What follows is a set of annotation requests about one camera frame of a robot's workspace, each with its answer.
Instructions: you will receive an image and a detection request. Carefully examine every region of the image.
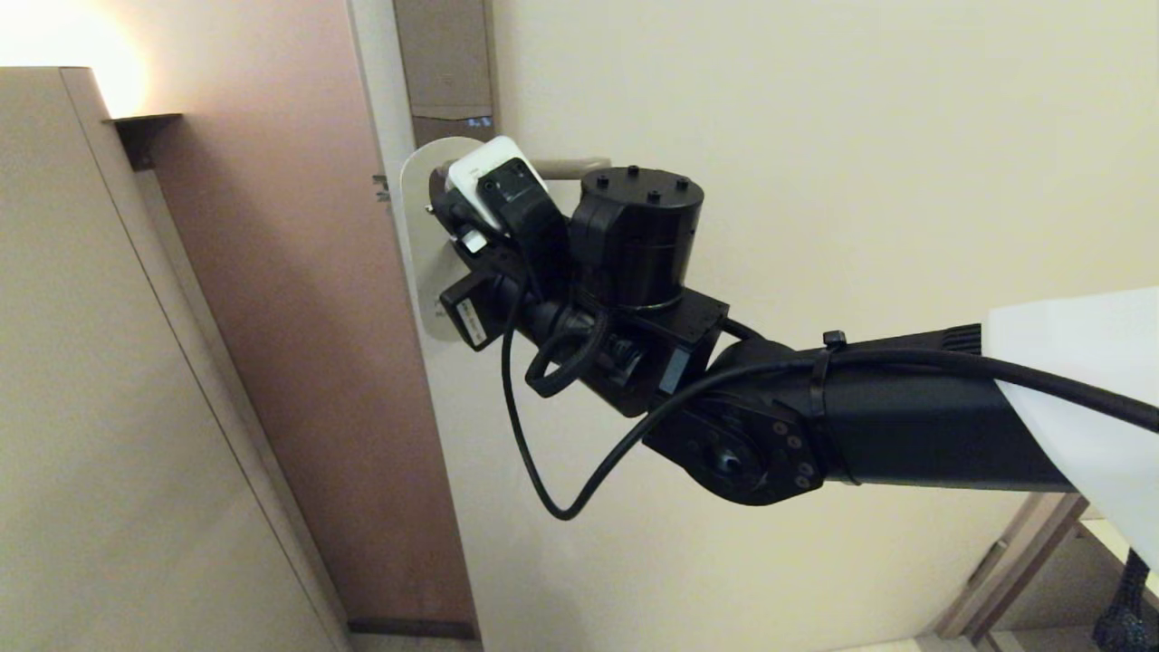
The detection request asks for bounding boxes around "blue do-not-disturb door sign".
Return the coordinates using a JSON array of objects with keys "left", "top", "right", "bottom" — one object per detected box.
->
[{"left": 398, "top": 136, "right": 508, "bottom": 343}]

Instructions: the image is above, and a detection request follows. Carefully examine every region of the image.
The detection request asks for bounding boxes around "beige metal door handle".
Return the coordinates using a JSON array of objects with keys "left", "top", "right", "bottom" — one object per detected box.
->
[{"left": 433, "top": 158, "right": 612, "bottom": 182}]

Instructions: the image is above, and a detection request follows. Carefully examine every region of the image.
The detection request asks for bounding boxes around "black right camera bracket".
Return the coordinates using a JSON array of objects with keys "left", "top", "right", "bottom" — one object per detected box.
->
[{"left": 480, "top": 158, "right": 573, "bottom": 304}]

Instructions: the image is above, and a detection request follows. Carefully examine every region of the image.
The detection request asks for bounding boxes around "dark wall lamp bracket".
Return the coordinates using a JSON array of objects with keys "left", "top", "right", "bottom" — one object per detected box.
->
[{"left": 104, "top": 115, "right": 184, "bottom": 173}]

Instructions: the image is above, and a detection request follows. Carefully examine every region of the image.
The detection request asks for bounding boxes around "thick braided black cable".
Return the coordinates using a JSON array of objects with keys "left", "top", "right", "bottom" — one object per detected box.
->
[
  {"left": 525, "top": 308, "right": 612, "bottom": 399},
  {"left": 1091, "top": 548, "right": 1159, "bottom": 652}
]

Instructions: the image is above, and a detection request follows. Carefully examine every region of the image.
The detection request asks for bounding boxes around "white door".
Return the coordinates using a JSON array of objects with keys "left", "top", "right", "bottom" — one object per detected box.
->
[{"left": 349, "top": 0, "right": 1159, "bottom": 652}]

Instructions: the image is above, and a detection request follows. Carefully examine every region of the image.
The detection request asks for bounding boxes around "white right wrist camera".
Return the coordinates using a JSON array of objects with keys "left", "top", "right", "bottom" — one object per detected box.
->
[{"left": 446, "top": 136, "right": 551, "bottom": 232}]

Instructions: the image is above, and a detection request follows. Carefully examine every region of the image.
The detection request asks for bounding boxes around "brown door lock plate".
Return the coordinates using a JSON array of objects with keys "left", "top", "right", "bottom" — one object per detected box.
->
[{"left": 394, "top": 0, "right": 501, "bottom": 150}]

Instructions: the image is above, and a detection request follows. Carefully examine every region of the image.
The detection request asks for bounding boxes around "thin black right gripper cable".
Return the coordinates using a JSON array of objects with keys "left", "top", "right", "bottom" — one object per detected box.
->
[{"left": 500, "top": 276, "right": 1159, "bottom": 522}]

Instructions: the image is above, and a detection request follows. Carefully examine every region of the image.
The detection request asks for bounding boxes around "black cable tie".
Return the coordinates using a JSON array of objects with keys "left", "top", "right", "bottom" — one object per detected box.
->
[{"left": 809, "top": 331, "right": 857, "bottom": 485}]

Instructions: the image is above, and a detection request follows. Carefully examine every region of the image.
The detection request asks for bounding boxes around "brown closet door frame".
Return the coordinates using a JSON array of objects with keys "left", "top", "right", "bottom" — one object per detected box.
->
[{"left": 937, "top": 494, "right": 1115, "bottom": 646}]

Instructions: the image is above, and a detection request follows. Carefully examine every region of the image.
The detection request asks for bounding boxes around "dark baseboard strip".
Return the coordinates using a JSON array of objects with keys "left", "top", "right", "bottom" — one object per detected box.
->
[{"left": 349, "top": 618, "right": 478, "bottom": 641}]

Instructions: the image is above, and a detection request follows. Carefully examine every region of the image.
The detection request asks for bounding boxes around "brown frame hinge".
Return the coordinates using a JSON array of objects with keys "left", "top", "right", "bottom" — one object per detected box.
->
[{"left": 967, "top": 539, "right": 1008, "bottom": 585}]

